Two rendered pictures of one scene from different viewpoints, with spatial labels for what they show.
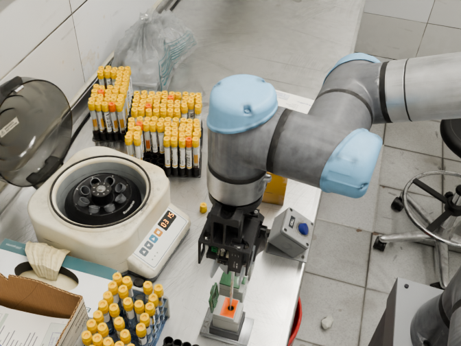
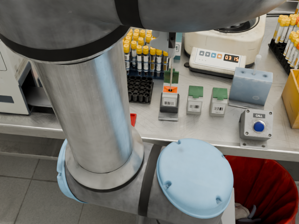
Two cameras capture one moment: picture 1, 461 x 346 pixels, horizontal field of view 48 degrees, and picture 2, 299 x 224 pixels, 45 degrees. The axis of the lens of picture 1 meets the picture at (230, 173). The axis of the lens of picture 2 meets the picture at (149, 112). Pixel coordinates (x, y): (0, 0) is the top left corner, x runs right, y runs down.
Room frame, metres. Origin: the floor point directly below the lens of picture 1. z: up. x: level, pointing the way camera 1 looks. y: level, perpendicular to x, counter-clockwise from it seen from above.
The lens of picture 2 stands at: (0.34, -0.69, 1.62)
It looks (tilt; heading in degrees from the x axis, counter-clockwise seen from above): 48 degrees down; 82
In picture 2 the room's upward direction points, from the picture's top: straight up
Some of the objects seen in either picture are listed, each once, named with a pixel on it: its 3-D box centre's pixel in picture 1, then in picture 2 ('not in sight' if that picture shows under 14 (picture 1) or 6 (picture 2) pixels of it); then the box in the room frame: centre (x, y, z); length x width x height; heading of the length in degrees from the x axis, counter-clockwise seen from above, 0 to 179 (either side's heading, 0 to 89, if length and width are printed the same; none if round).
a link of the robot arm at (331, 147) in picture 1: (328, 145); not in sight; (0.44, -0.11, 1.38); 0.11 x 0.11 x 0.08; 69
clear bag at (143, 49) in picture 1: (140, 53); not in sight; (1.26, 0.27, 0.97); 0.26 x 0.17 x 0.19; 0
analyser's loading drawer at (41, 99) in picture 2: not in sight; (54, 95); (0.17, 0.04, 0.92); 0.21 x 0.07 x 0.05; 166
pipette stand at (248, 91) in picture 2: not in sight; (249, 87); (0.71, 0.00, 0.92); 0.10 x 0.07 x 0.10; 158
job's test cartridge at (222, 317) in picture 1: (227, 316); (169, 97); (0.48, -0.01, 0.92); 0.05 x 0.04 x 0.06; 76
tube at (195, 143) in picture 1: (195, 156); (297, 60); (0.88, 0.08, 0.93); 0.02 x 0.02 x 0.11
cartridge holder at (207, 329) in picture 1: (227, 324); (169, 104); (0.48, -0.01, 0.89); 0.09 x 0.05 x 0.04; 76
